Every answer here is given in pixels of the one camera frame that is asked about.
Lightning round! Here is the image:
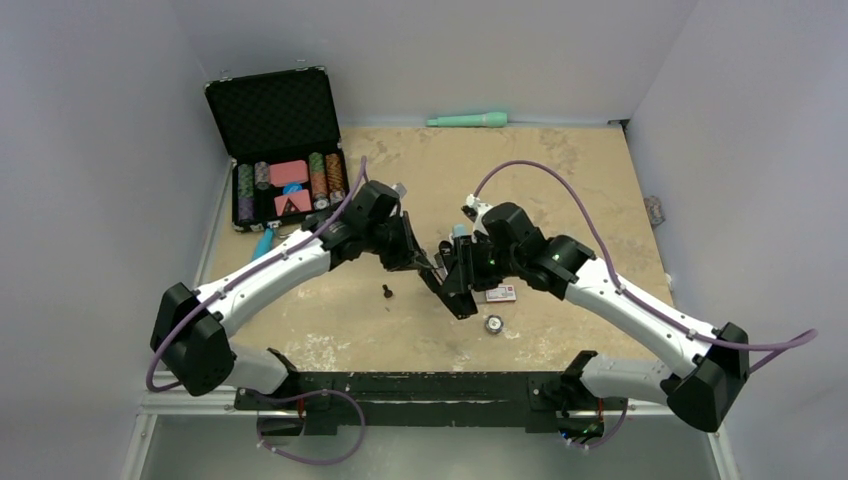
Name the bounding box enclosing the black poker chip case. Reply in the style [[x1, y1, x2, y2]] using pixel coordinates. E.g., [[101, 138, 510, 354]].
[[203, 66, 350, 233]]

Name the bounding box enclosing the red staple box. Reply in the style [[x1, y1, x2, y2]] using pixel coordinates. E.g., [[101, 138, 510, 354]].
[[485, 284, 517, 303]]

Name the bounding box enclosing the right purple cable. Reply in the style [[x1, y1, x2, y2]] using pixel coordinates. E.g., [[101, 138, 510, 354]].
[[471, 158, 819, 374]]

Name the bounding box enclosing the pink card deck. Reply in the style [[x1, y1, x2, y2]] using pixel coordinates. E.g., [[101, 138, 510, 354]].
[[274, 190, 313, 216], [269, 160, 310, 187]]

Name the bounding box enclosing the black stapler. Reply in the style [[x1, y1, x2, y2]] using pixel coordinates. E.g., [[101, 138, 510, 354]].
[[434, 240, 456, 281]]

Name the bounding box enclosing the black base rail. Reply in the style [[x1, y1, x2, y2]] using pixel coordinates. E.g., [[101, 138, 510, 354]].
[[139, 369, 684, 439]]

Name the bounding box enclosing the mint green marker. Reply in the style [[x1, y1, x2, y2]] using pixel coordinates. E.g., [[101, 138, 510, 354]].
[[426, 112, 509, 128]]

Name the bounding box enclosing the pink card deck upper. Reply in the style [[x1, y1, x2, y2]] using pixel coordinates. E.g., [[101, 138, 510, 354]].
[[269, 160, 310, 187]]

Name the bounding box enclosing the green chip stack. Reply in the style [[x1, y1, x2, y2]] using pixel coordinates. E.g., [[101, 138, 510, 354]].
[[237, 164, 254, 222]]

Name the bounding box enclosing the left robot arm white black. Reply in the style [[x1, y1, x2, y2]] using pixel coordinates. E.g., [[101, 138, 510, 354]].
[[150, 181, 435, 409]]

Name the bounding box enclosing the blue handled tool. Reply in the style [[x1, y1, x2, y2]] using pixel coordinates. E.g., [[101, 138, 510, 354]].
[[251, 228, 275, 261]]

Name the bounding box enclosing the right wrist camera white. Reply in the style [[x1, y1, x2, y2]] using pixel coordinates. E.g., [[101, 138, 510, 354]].
[[461, 194, 492, 222]]

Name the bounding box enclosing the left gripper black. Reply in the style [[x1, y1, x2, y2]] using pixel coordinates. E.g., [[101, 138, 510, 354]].
[[364, 211, 431, 272]]

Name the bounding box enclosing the pink card deck lower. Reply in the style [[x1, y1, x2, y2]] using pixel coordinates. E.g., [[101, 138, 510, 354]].
[[274, 190, 313, 216]]

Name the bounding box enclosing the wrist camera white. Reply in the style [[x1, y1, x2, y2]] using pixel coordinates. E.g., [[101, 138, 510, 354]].
[[392, 183, 407, 199], [461, 194, 492, 222]]

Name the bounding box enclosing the light blue stapler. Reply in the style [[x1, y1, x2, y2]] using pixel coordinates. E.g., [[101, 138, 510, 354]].
[[450, 224, 469, 240]]

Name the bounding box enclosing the purple cable loop front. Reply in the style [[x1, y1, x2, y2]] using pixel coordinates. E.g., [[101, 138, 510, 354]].
[[256, 389, 368, 466]]

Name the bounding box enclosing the orange chip stack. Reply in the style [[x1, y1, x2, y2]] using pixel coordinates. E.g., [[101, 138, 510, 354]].
[[325, 154, 346, 205]]

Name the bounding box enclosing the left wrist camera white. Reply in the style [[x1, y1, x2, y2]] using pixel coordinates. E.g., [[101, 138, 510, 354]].
[[392, 183, 407, 199]]

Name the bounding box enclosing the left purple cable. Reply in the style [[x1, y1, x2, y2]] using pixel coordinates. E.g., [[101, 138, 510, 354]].
[[145, 155, 370, 393]]

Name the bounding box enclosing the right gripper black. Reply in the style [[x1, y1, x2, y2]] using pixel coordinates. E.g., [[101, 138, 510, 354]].
[[442, 233, 522, 293]]

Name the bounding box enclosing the grey poker chip front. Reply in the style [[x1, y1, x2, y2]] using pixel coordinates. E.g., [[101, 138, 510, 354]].
[[484, 315, 504, 335]]

